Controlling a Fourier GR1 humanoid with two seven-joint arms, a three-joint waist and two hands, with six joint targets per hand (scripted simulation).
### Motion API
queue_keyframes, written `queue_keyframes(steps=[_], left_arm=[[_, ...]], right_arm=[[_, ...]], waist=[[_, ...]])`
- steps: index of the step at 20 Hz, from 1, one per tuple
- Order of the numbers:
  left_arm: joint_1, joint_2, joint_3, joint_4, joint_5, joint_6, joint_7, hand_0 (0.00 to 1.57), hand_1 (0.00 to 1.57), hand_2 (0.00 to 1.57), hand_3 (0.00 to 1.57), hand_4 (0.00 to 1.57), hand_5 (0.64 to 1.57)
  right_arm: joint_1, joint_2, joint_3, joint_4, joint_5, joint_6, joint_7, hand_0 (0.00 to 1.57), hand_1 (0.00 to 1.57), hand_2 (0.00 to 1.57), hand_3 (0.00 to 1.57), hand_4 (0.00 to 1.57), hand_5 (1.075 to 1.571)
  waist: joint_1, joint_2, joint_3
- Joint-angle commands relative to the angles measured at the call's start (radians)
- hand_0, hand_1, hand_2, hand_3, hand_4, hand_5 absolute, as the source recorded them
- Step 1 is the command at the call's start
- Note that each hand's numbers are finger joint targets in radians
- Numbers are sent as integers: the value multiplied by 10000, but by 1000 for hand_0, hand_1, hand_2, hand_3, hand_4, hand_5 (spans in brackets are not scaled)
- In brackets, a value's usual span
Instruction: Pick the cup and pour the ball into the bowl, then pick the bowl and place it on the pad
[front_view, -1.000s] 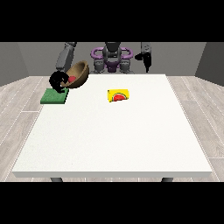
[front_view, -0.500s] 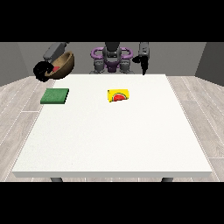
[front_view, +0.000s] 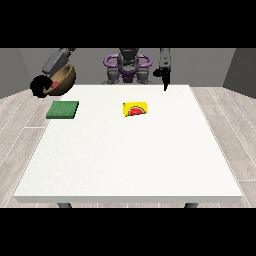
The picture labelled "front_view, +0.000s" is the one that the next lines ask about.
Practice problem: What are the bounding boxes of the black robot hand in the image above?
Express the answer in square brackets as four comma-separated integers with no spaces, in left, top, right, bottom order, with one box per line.
[29,74,54,99]
[152,66,172,92]

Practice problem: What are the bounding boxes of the brown wooden bowl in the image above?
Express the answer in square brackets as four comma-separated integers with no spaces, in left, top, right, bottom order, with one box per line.
[43,63,77,96]

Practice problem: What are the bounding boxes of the green square pad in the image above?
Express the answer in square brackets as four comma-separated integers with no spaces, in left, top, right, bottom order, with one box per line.
[45,100,80,120]

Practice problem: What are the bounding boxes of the yellow cup with melon print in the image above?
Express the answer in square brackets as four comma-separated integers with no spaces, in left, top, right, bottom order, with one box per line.
[122,101,149,119]

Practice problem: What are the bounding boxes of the grey robot trunk purple rings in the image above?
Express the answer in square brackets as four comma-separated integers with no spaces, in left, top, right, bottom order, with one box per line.
[101,48,155,86]

